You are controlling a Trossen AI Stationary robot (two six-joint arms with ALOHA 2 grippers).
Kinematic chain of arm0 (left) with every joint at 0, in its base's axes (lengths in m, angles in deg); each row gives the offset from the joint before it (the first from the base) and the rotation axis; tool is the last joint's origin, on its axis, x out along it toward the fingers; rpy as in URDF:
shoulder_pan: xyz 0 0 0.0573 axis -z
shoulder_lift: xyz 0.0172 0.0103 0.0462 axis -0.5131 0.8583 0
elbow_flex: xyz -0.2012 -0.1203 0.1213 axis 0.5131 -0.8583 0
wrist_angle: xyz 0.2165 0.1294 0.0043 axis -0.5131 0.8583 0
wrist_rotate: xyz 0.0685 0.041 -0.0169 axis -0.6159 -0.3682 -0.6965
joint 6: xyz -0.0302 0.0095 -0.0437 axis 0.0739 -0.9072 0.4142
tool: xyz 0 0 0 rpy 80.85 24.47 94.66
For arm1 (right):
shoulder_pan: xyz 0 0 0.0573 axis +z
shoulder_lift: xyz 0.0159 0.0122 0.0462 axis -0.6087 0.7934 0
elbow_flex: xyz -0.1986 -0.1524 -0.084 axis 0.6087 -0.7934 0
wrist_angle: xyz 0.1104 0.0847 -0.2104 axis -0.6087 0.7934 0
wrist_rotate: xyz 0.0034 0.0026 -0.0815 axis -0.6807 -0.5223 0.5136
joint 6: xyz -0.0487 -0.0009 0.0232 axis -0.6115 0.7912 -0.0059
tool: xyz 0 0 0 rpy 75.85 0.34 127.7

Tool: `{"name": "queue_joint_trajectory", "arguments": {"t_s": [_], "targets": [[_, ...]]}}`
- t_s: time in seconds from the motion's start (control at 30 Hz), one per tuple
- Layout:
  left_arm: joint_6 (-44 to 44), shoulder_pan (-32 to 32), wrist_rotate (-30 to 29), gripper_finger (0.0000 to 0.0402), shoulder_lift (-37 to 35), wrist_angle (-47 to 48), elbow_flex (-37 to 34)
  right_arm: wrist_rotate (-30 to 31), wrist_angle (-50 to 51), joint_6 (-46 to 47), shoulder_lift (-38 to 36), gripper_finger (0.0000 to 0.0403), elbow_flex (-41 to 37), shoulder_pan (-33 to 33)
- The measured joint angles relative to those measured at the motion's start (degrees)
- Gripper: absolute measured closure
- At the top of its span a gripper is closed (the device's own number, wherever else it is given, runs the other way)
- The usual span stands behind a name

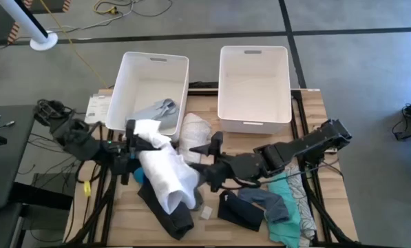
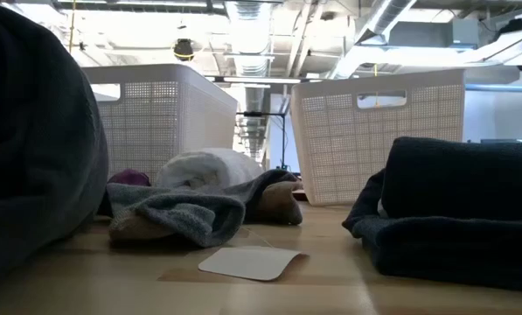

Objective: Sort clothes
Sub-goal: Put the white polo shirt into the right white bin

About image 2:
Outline grey brown-toed sock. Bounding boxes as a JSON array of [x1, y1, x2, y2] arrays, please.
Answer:
[[241, 169, 304, 227]]

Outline white towel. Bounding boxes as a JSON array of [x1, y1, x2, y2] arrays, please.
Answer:
[[154, 147, 266, 190]]

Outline white paper label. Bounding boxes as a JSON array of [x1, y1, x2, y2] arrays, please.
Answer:
[[198, 245, 303, 283]]

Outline navy and purple sock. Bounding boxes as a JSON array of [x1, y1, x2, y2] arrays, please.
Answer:
[[107, 169, 152, 188]]

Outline navy blue pants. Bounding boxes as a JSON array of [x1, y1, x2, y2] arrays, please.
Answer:
[[341, 136, 522, 293]]

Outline dark grey garment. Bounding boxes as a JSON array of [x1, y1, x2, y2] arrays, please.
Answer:
[[0, 0, 110, 281]]

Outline white perforated plastic basket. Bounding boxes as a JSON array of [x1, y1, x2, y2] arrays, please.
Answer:
[[289, 68, 466, 207], [81, 63, 239, 185]]

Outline grey ceiling air unit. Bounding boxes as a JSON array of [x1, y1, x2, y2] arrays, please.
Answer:
[[389, 17, 480, 50]]

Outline silver ceiling duct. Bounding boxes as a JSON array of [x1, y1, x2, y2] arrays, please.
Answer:
[[224, 0, 275, 163]]

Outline black ceiling dome camera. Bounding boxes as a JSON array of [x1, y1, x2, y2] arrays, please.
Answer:
[[172, 38, 195, 62]]

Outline yellow cable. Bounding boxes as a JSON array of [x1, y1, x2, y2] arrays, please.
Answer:
[[67, 0, 77, 54]]

